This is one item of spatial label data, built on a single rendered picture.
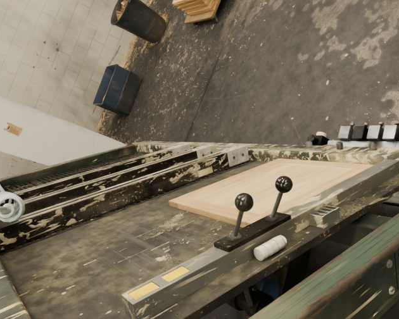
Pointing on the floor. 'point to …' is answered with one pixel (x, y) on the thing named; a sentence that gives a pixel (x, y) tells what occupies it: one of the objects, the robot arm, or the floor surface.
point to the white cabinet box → (39, 133)
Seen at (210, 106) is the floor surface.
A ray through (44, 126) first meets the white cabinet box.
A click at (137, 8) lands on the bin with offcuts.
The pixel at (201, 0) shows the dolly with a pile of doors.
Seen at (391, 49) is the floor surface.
